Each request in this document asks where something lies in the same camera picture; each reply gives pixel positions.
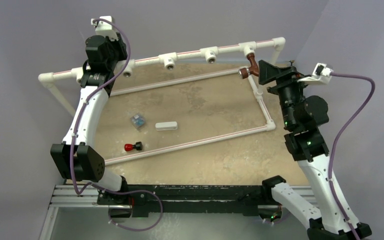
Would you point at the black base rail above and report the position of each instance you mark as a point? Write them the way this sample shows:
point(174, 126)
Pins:
point(143, 199)

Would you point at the brown faucet with chrome cap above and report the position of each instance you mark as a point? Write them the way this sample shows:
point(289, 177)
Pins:
point(252, 70)

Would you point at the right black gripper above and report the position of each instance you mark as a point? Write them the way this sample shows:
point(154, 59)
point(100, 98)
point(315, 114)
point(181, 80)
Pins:
point(268, 72)

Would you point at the red and black faucet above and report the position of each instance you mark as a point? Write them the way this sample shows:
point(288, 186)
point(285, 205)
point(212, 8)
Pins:
point(138, 146)

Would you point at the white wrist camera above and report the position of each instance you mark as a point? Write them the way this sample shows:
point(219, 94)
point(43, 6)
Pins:
point(321, 75)
point(105, 29)

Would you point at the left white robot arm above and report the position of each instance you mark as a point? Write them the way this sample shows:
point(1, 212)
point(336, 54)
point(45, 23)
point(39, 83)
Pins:
point(75, 157)

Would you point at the clear blue faucet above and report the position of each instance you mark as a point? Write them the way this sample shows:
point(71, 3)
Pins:
point(138, 120)

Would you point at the white plastic pipe piece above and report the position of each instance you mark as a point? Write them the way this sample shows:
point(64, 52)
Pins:
point(166, 126)

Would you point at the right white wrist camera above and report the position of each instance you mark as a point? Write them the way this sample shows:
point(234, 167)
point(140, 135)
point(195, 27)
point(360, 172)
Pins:
point(321, 75)

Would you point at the white PVC pipe frame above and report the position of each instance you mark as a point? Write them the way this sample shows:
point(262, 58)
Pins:
point(168, 59)

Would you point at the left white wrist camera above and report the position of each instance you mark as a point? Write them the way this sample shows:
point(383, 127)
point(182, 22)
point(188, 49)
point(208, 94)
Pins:
point(105, 29)

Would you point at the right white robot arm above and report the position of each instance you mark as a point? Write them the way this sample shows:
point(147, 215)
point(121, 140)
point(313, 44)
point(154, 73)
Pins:
point(331, 218)

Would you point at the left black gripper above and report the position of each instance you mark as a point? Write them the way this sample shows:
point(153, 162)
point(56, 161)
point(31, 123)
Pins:
point(120, 46)

